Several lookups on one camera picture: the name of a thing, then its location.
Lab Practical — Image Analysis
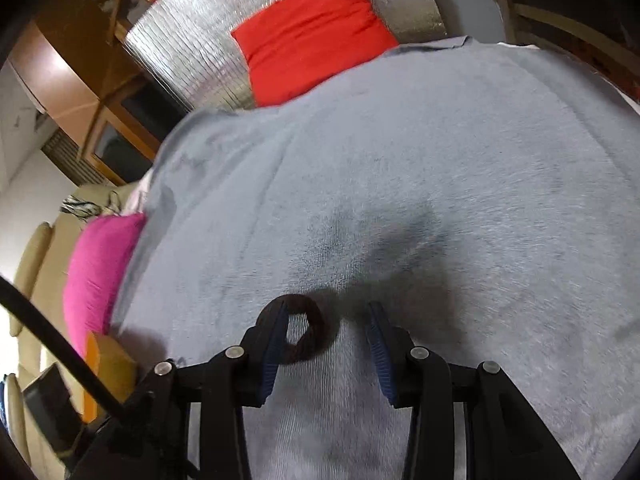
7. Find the black scrunchie ring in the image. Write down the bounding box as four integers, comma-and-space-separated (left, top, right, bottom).
257, 292, 329, 365

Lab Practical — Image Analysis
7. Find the orange cardboard box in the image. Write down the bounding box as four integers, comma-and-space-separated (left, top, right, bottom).
85, 333, 138, 403

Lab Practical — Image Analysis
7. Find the beige leather sofa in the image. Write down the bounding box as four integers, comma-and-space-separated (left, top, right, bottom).
0, 181, 141, 480

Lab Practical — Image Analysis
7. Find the pink pillow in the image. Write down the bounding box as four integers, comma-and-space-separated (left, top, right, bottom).
63, 212, 146, 356

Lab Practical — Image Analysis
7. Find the grey blanket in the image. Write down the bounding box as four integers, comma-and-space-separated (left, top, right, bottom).
112, 38, 639, 479

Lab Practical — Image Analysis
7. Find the patterned cloth on sofa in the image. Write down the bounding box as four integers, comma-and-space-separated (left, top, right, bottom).
60, 192, 122, 221

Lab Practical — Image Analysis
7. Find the wooden cabinet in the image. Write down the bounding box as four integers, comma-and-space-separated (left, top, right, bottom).
9, 0, 186, 184

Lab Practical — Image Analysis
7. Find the silver foil insulation panel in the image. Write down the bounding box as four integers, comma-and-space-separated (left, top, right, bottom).
124, 0, 447, 110

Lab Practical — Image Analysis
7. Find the red pillow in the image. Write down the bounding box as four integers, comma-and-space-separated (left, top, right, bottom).
231, 0, 398, 107

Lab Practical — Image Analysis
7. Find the wooden shelf table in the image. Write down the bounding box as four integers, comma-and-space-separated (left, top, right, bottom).
495, 0, 639, 105

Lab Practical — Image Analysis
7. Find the black cable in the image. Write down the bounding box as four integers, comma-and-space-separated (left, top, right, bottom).
0, 274, 202, 480

